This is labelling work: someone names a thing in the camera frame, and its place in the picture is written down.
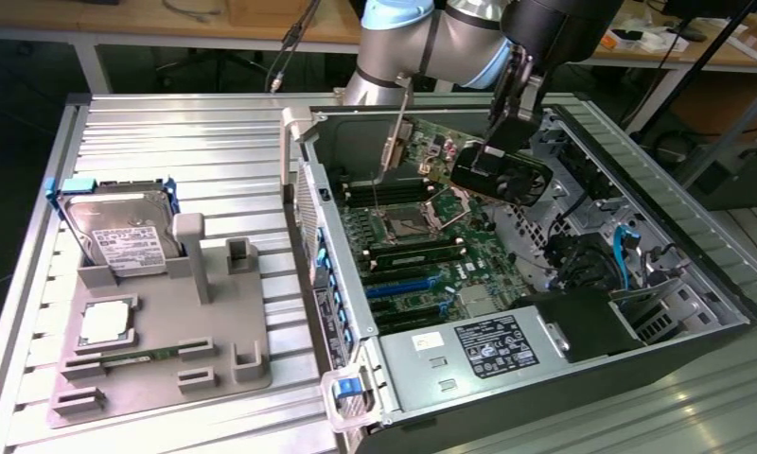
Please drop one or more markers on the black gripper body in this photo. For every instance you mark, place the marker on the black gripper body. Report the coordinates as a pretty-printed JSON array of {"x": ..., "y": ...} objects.
[{"x": 561, "y": 28}]

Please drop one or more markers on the green graphics card black fan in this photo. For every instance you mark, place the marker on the green graphics card black fan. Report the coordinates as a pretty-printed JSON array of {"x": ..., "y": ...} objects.
[{"x": 517, "y": 182}]

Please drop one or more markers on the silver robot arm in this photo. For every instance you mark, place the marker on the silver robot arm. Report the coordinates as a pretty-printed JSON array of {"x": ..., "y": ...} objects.
[{"x": 404, "y": 47}]

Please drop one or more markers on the white packaging pile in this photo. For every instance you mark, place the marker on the white packaging pile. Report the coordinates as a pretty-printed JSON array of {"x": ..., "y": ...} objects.
[{"x": 647, "y": 40}]

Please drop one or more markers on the metal socket cover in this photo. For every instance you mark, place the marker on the metal socket cover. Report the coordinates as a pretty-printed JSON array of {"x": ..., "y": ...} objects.
[{"x": 448, "y": 210}]

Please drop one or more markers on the silver perforated drive cage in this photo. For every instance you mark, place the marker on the silver perforated drive cage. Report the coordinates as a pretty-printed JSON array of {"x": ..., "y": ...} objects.
[{"x": 543, "y": 227}]

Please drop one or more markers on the black tripod pole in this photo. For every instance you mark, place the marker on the black tripod pole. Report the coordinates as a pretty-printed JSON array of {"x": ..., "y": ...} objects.
[{"x": 700, "y": 61}]

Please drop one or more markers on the thin metal locking lever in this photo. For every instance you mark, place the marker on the thin metal locking lever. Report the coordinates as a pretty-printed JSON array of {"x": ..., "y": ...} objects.
[{"x": 376, "y": 201}]

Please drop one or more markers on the CPU socket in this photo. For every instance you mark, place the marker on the CPU socket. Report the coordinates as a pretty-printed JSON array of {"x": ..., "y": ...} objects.
[{"x": 405, "y": 227}]

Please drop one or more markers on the green motherboard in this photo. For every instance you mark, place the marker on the green motherboard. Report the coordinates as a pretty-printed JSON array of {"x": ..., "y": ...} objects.
[{"x": 473, "y": 265}]

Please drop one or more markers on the black green RAM stick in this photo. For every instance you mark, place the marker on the black green RAM stick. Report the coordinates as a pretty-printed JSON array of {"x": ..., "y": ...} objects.
[{"x": 416, "y": 257}]

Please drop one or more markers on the silver chipset heatsink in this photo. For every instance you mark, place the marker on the silver chipset heatsink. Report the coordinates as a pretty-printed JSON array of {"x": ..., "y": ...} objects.
[{"x": 479, "y": 300}]

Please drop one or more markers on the blue expansion slot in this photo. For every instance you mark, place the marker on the blue expansion slot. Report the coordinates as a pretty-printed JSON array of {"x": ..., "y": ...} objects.
[{"x": 400, "y": 287}]

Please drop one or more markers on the dark grey box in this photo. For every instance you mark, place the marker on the dark grey box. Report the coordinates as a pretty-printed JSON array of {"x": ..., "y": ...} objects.
[{"x": 744, "y": 184}]

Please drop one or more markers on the silver disk bay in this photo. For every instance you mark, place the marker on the silver disk bay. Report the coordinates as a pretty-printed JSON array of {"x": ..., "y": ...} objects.
[{"x": 688, "y": 307}]

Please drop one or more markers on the grey power supply unit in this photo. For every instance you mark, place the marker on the grey power supply unit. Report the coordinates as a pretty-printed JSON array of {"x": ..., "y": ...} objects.
[{"x": 416, "y": 378}]

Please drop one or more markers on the blue case release latch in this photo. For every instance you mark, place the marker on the blue case release latch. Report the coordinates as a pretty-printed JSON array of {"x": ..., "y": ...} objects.
[{"x": 345, "y": 387}]

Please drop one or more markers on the open black PC case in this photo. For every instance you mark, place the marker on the open black PC case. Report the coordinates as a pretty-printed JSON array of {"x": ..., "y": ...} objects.
[{"x": 543, "y": 416}]

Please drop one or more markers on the wooden desk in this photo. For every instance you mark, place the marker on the wooden desk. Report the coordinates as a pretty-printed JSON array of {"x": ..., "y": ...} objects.
[{"x": 132, "y": 23}]

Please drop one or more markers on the hard disk in blue carrier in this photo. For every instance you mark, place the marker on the hard disk in blue carrier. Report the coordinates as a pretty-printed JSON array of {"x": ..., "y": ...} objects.
[{"x": 129, "y": 246}]

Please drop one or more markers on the grey plastic parts rack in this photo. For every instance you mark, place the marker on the grey plastic parts rack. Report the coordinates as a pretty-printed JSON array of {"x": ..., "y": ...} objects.
[{"x": 164, "y": 307}]

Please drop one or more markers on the silver CPU chip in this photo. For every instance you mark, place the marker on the silver CPU chip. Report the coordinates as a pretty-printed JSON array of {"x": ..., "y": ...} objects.
[{"x": 104, "y": 324}]

